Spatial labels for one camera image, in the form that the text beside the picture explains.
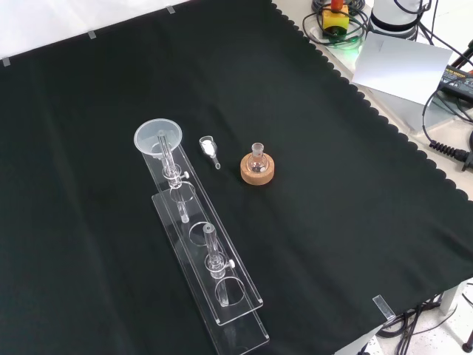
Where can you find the black bench cloth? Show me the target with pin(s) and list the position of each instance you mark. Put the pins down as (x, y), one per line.
(332, 207)

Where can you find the clear tape strip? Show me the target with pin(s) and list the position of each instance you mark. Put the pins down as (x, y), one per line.
(384, 307)
(91, 35)
(170, 9)
(5, 61)

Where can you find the clear acrylic funnel stand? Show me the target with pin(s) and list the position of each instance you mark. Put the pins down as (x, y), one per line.
(207, 236)

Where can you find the pale grey board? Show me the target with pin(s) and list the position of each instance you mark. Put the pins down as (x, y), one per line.
(401, 68)

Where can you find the yellow stop button box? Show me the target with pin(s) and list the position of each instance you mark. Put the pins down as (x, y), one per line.
(335, 17)

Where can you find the small round-bottom glass flask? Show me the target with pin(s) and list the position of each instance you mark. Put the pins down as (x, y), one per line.
(257, 161)

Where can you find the black power adapter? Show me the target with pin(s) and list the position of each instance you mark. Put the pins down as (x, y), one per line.
(457, 82)

